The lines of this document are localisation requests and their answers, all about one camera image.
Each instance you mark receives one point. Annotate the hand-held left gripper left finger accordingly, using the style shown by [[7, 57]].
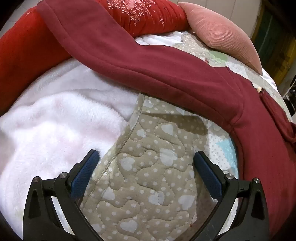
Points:
[[84, 171]]

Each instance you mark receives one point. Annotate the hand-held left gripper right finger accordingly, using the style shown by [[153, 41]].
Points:
[[209, 173]]

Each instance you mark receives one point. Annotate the maroon pants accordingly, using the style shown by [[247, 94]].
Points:
[[161, 69]]

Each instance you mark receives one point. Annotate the white fleece blanket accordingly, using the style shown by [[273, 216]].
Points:
[[46, 127]]

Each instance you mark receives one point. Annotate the quilted patchwork bedspread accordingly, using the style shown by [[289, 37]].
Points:
[[143, 173]]

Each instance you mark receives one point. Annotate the red floral quilt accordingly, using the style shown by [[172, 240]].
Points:
[[23, 46]]

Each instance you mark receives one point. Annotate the pink ribbed pillow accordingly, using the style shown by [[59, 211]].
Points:
[[219, 30]]

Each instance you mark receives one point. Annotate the green door with yellow frame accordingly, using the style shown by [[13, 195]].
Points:
[[270, 30]]

